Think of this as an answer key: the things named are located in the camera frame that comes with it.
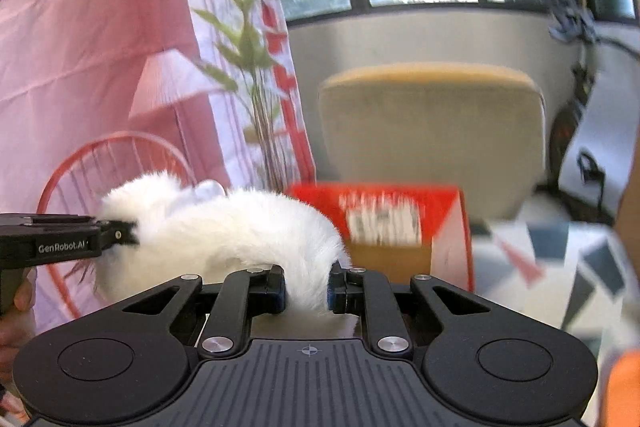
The beige upholstered chair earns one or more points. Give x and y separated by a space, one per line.
478 127

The red cardboard box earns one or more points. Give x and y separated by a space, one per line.
398 229

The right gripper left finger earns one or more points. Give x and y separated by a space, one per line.
234 303

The printed backdrop curtain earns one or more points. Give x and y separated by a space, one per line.
215 78

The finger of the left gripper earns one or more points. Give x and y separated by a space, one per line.
113 232

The exercise bike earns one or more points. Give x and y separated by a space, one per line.
591 142

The person left hand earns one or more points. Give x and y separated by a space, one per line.
17 324

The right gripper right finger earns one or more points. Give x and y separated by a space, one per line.
369 295

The white fluffy plush scarf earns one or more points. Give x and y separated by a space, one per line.
211 233

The orange plastic object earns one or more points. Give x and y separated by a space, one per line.
621 402

